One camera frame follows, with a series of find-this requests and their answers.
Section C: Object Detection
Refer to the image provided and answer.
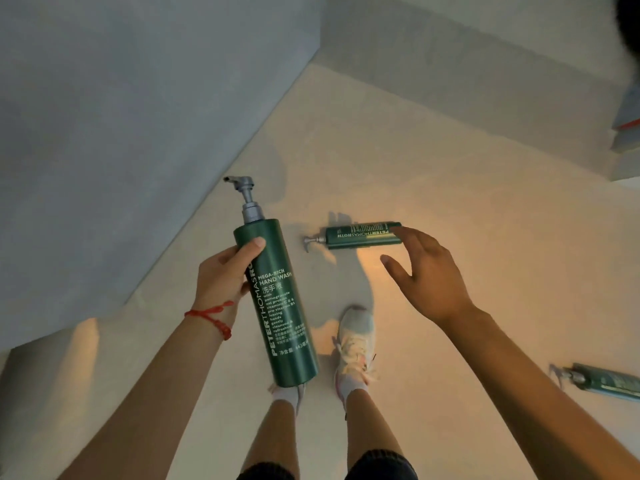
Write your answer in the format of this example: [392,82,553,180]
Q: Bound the person's right hand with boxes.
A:
[380,226,474,324]

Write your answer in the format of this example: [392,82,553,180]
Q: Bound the person's left hand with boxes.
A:
[192,237,267,316]

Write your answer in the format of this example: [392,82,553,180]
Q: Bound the green pump bottle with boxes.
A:
[223,176,320,389]
[303,222,404,254]
[549,363,640,395]

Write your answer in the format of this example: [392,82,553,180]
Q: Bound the person's right forearm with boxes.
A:
[433,300,640,480]

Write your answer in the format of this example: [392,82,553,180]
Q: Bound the person's left forearm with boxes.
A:
[57,302,239,480]

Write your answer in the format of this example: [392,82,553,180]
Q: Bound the white right sneaker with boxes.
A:
[332,305,381,410]

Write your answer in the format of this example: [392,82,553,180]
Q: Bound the white right sock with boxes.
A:
[342,371,372,408]

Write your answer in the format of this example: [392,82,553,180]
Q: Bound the person's right leg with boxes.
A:
[345,387,407,468]

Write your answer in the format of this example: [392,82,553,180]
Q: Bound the person's leg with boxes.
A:
[240,399,301,475]
[345,387,407,468]

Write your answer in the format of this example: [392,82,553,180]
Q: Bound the person's left leg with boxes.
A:
[240,399,301,475]

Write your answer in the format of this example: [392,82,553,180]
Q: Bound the black shorts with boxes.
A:
[239,447,419,480]

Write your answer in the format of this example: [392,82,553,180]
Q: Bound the red string bracelet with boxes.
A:
[184,301,236,341]

